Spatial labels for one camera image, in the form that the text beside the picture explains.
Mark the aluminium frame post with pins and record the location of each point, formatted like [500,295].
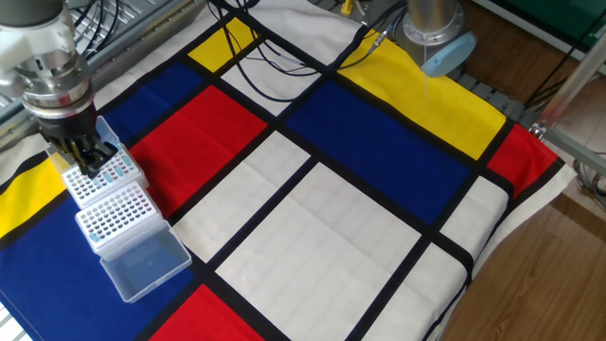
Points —
[573,81]

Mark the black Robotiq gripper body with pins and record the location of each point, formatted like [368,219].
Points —
[66,125]

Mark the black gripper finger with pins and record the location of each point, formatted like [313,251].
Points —
[101,154]
[73,154]

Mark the aluminium frame beam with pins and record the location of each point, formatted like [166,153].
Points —
[577,151]

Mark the white pipette tip holder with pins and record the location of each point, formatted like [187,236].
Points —
[132,237]
[123,187]

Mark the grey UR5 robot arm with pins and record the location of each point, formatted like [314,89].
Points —
[42,47]

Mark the Mondrian pattern tablecloth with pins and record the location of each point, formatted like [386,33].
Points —
[355,237]

